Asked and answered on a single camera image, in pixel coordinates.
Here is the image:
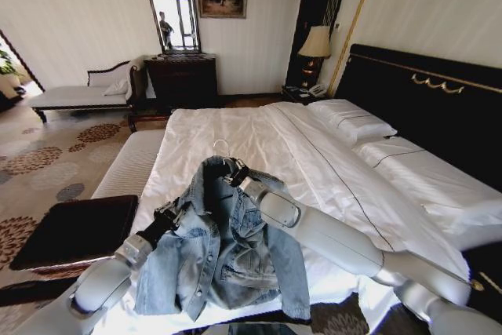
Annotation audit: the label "white robot front shell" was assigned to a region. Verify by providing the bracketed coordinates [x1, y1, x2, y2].
[172, 320, 315, 335]

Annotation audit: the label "person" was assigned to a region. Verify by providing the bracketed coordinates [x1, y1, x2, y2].
[158, 11, 175, 50]

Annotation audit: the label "dark wooden low table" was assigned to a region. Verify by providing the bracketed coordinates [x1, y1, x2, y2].
[9, 194, 140, 274]

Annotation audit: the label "dark wooden nightstand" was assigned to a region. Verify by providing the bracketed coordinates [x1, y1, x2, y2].
[281, 84, 334, 106]

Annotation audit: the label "white desk telephone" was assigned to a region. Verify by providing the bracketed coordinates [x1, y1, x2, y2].
[307, 82, 329, 98]

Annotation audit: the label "white cushion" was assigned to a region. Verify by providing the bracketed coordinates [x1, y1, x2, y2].
[102, 77, 131, 97]

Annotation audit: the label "black headboard with gold trim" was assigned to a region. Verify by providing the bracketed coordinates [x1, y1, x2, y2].
[333, 43, 502, 169]

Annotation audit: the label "small white pillow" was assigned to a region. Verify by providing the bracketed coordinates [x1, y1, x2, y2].
[307, 98, 398, 144]

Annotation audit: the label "white chaise longue dark frame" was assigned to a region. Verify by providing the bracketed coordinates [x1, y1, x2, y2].
[30, 59, 149, 124]

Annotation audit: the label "green potted plant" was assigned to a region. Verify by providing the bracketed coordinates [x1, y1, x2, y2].
[0, 48, 19, 76]

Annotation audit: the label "bed with white duvet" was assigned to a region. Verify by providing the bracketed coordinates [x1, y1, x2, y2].
[90, 97, 502, 330]

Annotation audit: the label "dark framed wall mirror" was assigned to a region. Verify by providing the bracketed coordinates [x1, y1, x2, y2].
[140, 0, 203, 55]

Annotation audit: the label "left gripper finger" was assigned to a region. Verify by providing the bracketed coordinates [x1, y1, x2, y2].
[173, 209, 189, 231]
[155, 200, 182, 214]

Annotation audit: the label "white clothes hanger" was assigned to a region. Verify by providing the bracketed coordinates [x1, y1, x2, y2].
[213, 139, 233, 160]

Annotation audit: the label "white upholstered bed bench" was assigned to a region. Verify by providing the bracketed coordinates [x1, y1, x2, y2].
[90, 129, 168, 203]

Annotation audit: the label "gold vertical wall trim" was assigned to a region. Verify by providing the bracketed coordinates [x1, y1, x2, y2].
[330, 0, 382, 93]

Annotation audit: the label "dark wooden dresser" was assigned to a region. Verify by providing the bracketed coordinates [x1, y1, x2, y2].
[143, 53, 220, 107]

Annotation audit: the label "large white pillow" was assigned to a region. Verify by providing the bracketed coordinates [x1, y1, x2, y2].
[351, 139, 502, 235]

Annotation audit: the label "table lamp with beige shade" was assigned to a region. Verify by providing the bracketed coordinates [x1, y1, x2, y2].
[296, 25, 332, 89]

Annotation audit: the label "light blue denim jacket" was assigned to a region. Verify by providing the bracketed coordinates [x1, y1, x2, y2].
[135, 155, 311, 322]

